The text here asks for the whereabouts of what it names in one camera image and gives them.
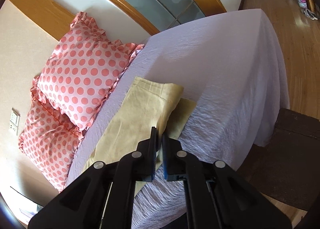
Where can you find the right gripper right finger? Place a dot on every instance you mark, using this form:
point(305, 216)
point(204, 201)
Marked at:
point(215, 195)

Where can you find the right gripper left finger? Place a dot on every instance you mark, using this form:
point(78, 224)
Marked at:
point(102, 196)

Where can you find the khaki pants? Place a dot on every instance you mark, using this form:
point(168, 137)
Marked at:
point(147, 104)

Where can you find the dark floor rug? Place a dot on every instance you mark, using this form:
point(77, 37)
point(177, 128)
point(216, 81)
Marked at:
point(287, 169)

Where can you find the left polka dot pillow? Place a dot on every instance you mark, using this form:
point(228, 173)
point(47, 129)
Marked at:
point(50, 140)

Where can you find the polka dot pillow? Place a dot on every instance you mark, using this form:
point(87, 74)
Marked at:
point(50, 140)
point(83, 70)

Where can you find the right polka dot pillow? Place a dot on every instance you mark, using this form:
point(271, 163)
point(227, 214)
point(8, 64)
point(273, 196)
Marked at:
point(83, 70)

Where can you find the lavender bed sheet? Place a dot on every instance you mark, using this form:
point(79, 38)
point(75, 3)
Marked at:
point(230, 64)

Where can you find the slippers on floor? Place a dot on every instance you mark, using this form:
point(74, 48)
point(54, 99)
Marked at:
point(308, 8)

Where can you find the white wall sockets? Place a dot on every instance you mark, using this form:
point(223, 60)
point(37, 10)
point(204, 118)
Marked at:
point(14, 122)

